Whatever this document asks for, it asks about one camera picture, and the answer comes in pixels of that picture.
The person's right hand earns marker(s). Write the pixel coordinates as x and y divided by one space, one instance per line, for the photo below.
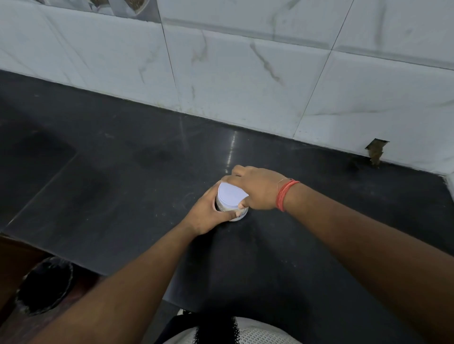
259 188

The person's left hand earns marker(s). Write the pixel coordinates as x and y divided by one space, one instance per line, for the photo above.
204 216

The white jar lid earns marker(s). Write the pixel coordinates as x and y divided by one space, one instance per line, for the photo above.
230 196

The small clear plastic jar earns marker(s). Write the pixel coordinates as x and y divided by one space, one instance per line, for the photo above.
236 214

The person's left forearm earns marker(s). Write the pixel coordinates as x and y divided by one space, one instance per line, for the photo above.
117 294

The person's right forearm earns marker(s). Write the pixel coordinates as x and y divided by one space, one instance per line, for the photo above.
372 241

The red thread wristband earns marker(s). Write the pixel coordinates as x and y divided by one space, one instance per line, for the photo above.
283 195

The white and black mesh shirt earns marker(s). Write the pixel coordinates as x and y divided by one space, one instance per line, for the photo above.
262 335

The black shoe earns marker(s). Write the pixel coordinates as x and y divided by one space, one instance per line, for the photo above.
44 285

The brown wall pipe outlet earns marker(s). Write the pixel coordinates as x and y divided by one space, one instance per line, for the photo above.
376 150

